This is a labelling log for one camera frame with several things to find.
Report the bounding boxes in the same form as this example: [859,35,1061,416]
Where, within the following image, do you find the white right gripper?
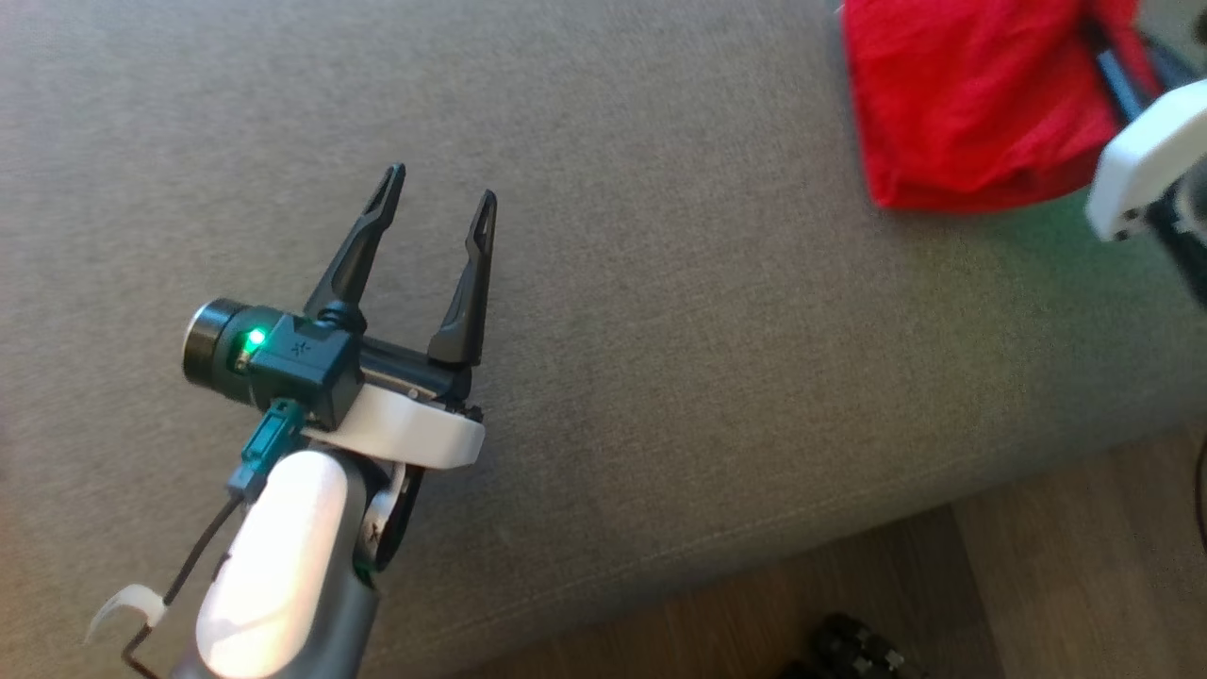
[1084,21,1207,242]

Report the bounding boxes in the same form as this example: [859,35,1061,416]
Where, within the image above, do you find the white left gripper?
[304,163,498,469]

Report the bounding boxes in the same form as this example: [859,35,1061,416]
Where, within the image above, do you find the red basketball jersey white sleeves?
[839,0,1163,213]

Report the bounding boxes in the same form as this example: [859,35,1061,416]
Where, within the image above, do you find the white cable clip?
[85,584,169,648]

